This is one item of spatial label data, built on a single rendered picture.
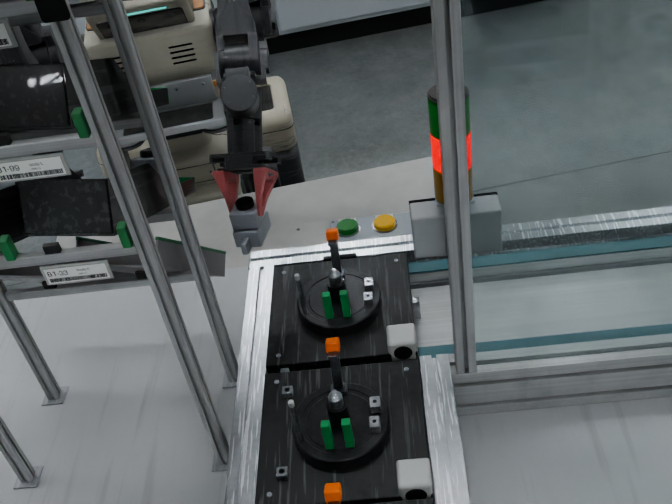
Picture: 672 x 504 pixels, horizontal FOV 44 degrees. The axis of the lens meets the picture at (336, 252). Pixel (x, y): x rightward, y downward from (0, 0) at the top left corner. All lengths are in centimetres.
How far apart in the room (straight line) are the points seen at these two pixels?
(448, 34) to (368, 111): 286
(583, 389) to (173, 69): 110
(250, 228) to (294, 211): 47
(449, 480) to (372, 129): 264
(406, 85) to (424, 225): 288
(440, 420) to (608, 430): 27
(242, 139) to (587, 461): 72
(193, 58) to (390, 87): 219
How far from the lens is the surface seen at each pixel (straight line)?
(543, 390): 133
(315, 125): 376
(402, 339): 129
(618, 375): 134
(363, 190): 182
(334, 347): 119
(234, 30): 137
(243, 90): 128
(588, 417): 136
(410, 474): 113
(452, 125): 100
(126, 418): 148
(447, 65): 96
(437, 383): 127
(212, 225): 181
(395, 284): 141
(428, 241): 113
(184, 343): 115
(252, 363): 135
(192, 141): 201
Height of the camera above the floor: 192
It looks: 40 degrees down
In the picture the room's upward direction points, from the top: 10 degrees counter-clockwise
